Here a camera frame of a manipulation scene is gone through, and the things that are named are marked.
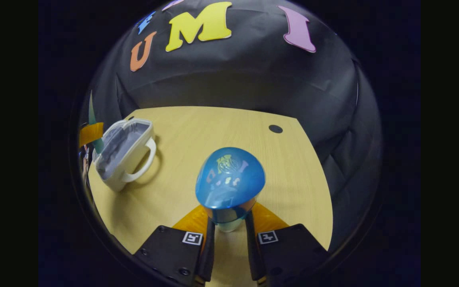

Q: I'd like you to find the white hard-shell suitcase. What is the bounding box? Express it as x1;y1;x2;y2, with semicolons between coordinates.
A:
92;118;157;193

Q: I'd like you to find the blue capped skin care bottle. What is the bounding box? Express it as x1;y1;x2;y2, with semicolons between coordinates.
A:
195;147;266;233

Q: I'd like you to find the black backdrop cloth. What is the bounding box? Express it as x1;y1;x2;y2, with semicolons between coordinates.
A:
79;0;382;252

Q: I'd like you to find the teal green strip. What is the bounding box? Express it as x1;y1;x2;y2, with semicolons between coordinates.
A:
88;91;105;155

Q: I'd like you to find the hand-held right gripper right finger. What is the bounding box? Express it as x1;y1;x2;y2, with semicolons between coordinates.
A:
245;201;330;287

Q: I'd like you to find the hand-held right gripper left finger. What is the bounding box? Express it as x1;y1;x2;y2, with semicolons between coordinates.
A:
134;204;216;287

